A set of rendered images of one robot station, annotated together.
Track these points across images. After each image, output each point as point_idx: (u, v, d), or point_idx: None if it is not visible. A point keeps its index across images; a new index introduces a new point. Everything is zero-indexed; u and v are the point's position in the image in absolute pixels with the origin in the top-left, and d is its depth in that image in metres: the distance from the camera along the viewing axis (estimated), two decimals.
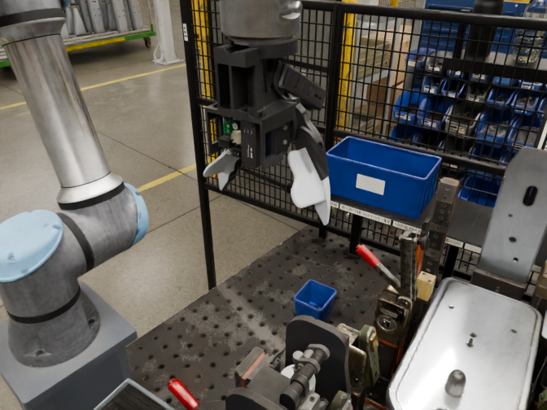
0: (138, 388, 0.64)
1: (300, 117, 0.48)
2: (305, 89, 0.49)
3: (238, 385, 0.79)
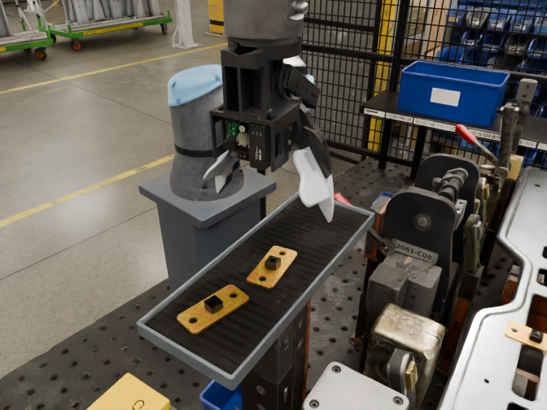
0: None
1: (302, 116, 0.48)
2: (304, 89, 0.49)
3: None
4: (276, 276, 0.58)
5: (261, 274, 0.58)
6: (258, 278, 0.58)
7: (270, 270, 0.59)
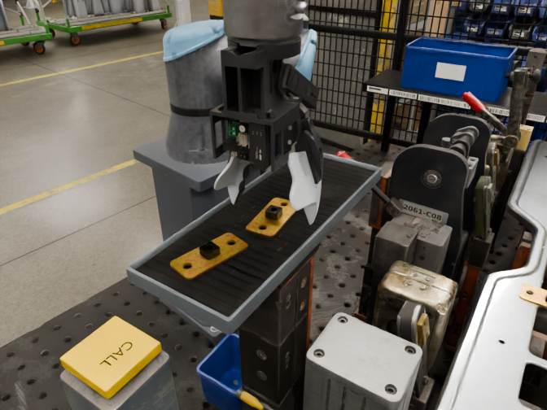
0: None
1: (302, 116, 0.48)
2: (304, 89, 0.49)
3: (377, 188, 0.86)
4: (277, 225, 0.54)
5: (261, 224, 0.54)
6: (258, 227, 0.54)
7: (271, 220, 0.55)
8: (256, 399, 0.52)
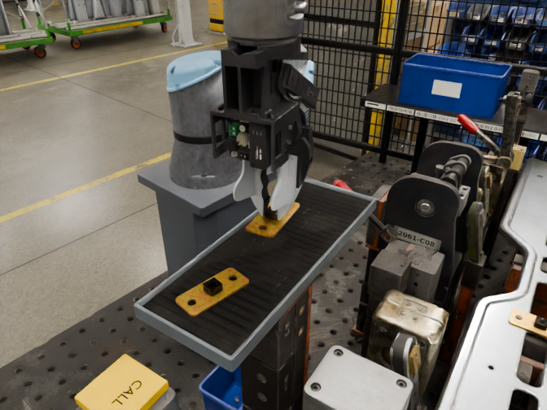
0: (312, 181, 0.74)
1: (302, 116, 0.48)
2: (304, 89, 0.49)
3: (373, 211, 0.88)
4: (277, 225, 0.54)
5: (261, 223, 0.54)
6: (258, 227, 0.53)
7: (271, 220, 0.55)
8: None
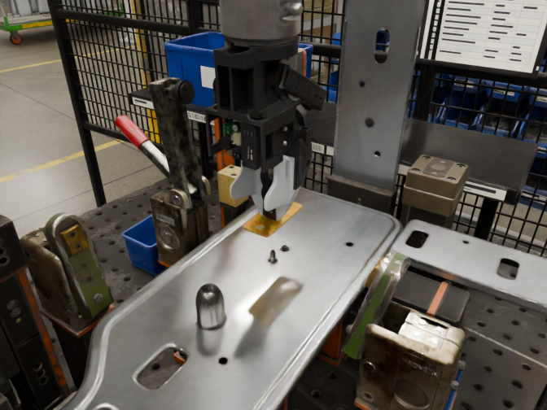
0: None
1: (301, 118, 0.48)
2: (305, 90, 0.49)
3: None
4: (274, 225, 0.54)
5: (260, 222, 0.54)
6: (255, 225, 0.54)
7: (270, 220, 0.55)
8: None
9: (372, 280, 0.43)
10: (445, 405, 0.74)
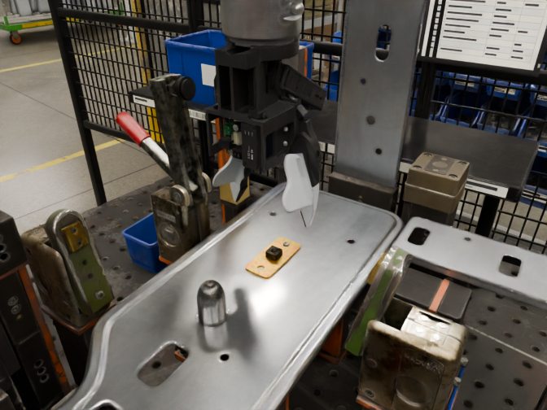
0: None
1: (301, 118, 0.48)
2: (306, 90, 0.49)
3: None
4: (274, 267, 0.57)
5: (260, 263, 0.58)
6: (256, 267, 0.57)
7: (270, 260, 0.58)
8: None
9: (374, 276, 0.43)
10: (447, 403, 0.74)
